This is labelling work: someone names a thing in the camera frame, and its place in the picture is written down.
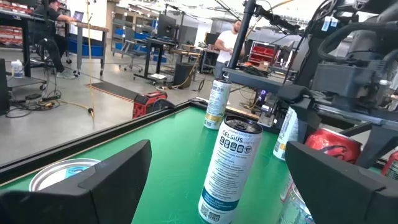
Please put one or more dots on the red black tool case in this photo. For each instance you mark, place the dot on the red black tool case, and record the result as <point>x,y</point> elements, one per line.
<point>146,104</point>

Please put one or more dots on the blue storage bins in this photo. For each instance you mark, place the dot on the blue storage bins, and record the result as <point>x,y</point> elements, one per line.
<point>90,49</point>

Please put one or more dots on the green table mat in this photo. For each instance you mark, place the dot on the green table mat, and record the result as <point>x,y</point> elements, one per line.
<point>174,161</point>

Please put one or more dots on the red bin rack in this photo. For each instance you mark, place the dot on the red bin rack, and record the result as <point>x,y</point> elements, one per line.
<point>261,54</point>

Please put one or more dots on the black pole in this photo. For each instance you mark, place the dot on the black pole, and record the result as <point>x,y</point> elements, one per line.
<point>242,34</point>

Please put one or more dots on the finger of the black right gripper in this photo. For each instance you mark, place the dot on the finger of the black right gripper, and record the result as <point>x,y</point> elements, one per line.
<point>374,143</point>
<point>301,112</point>

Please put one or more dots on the teal slim beverage can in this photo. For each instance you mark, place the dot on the teal slim beverage can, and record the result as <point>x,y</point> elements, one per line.
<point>53,177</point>

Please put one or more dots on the grey office chair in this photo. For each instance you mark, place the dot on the grey office chair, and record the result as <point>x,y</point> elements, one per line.
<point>130,46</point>

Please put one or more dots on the wooden top desk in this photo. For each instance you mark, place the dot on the wooden top desk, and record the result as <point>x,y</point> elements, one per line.
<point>93,27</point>

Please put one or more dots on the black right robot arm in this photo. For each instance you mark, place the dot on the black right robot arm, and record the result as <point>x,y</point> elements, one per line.
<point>367,43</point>

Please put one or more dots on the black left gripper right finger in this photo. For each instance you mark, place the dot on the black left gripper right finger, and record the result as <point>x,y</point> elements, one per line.
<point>342,199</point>

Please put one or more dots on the grey equipment cart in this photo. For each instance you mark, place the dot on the grey equipment cart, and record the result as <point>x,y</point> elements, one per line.
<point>255,79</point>

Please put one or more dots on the black desk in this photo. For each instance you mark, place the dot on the black desk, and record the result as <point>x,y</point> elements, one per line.
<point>155,42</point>

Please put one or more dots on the red cola can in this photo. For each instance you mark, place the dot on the red cola can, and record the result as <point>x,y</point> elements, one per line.
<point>335,146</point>
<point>391,165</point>

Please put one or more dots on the black monitor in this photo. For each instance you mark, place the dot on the black monitor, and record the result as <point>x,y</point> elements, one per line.
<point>166,26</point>

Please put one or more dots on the person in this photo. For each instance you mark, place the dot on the person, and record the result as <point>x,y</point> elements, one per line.
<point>227,43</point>
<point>51,18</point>

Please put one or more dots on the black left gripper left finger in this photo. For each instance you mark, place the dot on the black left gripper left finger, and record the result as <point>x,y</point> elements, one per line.
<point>93,202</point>

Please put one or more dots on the white Celsius Tropical Vibe can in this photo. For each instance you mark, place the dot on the white Celsius Tropical Vibe can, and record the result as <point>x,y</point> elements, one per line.
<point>284,137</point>
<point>217,105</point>

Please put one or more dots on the black aluminium table frame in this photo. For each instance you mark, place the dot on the black aluminium table frame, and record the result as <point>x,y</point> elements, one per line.
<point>93,137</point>

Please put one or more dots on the white plastic jug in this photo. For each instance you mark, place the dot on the white plastic jug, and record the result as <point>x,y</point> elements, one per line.
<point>17,70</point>

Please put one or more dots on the laptop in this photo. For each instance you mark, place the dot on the laptop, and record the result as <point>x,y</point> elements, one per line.
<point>78,16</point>

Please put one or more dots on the black floor mat striped edge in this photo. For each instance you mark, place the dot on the black floor mat striped edge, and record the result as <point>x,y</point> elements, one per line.
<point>115,89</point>

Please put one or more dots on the grey low cart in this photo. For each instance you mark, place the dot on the grey low cart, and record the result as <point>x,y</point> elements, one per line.
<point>25,81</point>

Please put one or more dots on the black frame clamp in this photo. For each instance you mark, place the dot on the black frame clamp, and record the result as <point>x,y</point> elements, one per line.
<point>199,101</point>

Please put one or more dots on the white Celsius Arctic Vibe can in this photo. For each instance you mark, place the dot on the white Celsius Arctic Vibe can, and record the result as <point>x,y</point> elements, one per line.
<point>230,174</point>

